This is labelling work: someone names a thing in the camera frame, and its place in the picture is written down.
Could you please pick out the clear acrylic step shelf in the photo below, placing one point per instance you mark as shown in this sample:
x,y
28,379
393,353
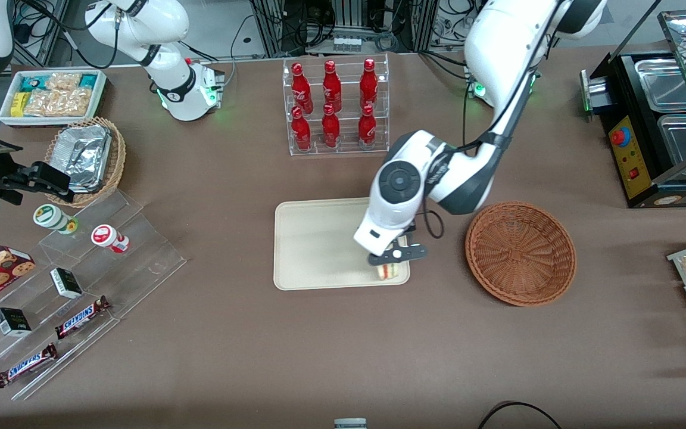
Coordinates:
x,y
140,262

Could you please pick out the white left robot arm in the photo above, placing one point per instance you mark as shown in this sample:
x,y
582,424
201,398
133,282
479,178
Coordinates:
x,y
498,47

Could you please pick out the black food warmer cabinet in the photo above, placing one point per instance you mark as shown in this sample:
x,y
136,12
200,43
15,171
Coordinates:
x,y
632,161

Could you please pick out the teal snack pack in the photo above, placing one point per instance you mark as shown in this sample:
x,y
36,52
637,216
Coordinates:
x,y
33,83
88,80

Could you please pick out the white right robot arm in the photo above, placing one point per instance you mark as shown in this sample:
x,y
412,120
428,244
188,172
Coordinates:
x,y
170,24

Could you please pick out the yellow small snack box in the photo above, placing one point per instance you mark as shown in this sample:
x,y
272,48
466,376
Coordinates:
x,y
18,104

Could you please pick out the silver foil container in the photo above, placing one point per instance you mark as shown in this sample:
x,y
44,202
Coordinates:
x,y
84,156

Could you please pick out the clear acrylic bottle rack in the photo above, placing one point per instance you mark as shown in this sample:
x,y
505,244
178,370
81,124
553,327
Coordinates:
x,y
349,150

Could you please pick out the brown round wicker basket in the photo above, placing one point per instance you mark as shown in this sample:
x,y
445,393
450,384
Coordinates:
x,y
521,253

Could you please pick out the aluminium frame rack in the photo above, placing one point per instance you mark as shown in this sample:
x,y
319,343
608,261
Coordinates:
x,y
271,27

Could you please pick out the light tan wicker basket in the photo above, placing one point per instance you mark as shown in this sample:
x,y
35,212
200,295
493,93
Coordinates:
x,y
118,161

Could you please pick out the white rectangular snack bin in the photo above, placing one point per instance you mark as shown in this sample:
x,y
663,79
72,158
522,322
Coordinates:
x,y
100,98

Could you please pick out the triangle sandwich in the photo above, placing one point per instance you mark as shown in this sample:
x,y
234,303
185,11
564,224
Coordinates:
x,y
390,271

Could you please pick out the green capped yogurt bottle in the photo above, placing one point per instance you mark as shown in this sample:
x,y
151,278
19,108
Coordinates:
x,y
51,217

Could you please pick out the beige rectangular tray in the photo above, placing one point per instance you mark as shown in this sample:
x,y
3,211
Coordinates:
x,y
319,244

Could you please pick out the Snickers chocolate bar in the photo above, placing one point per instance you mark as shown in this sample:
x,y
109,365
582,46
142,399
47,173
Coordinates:
x,y
81,317
26,364

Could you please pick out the small grey device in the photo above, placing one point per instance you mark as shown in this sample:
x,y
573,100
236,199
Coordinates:
x,y
350,423

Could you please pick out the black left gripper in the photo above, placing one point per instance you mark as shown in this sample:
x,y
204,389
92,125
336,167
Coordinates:
x,y
409,229

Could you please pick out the red cola bottle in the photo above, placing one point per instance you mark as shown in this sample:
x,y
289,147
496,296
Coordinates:
x,y
301,132
367,127
368,83
302,89
331,128
331,86

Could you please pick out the red capped yogurt bottle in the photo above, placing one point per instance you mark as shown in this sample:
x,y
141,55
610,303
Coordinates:
x,y
106,236

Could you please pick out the clear bag of crackers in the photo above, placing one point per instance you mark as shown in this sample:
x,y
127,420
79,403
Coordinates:
x,y
64,81
42,103
75,102

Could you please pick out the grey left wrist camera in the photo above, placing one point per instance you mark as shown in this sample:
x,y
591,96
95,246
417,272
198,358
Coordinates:
x,y
414,252

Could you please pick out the small black carton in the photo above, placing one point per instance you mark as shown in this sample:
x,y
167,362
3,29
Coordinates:
x,y
66,282
12,322

